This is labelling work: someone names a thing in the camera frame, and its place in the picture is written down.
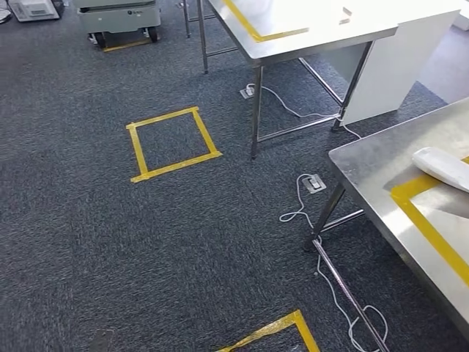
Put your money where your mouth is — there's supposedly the white plastic shell part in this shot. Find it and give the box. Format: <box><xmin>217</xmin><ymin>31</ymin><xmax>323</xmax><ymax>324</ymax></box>
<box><xmin>411</xmin><ymin>146</ymin><xmax>469</xmax><ymax>194</ymax></box>

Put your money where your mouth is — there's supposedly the stainless steel table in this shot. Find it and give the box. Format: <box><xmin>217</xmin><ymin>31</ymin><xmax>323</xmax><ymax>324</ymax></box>
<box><xmin>182</xmin><ymin>0</ymin><xmax>400</xmax><ymax>161</ymax></box>

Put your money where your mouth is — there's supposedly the white desk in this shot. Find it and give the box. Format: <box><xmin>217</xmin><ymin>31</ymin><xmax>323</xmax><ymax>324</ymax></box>
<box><xmin>322</xmin><ymin>0</ymin><xmax>463</xmax><ymax>128</ymax></box>

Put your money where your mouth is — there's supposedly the grey wheeled cart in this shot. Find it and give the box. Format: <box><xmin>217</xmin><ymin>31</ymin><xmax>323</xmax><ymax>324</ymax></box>
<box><xmin>73</xmin><ymin>0</ymin><xmax>162</xmax><ymax>50</ymax></box>

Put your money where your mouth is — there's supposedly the yellow floor tape marking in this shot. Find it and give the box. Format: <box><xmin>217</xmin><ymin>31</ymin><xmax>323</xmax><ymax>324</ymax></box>
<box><xmin>126</xmin><ymin>106</ymin><xmax>223</xmax><ymax>184</ymax></box>
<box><xmin>216</xmin><ymin>309</ymin><xmax>321</xmax><ymax>352</ymax></box>
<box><xmin>103</xmin><ymin>37</ymin><xmax>152</xmax><ymax>54</ymax></box>

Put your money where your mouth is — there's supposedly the white grey device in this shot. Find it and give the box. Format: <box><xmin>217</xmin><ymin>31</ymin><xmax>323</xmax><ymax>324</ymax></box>
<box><xmin>8</xmin><ymin>0</ymin><xmax>65</xmax><ymax>23</ymax></box>

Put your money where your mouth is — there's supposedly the white floor cable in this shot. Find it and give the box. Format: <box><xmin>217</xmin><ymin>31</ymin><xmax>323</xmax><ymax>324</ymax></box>
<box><xmin>246</xmin><ymin>83</ymin><xmax>363</xmax><ymax>141</ymax></box>
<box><xmin>279</xmin><ymin>173</ymin><xmax>389</xmax><ymax>352</ymax></box>

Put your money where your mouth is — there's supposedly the stainless steel workbench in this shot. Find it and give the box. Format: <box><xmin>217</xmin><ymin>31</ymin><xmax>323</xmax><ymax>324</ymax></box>
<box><xmin>304</xmin><ymin>97</ymin><xmax>469</xmax><ymax>352</ymax></box>

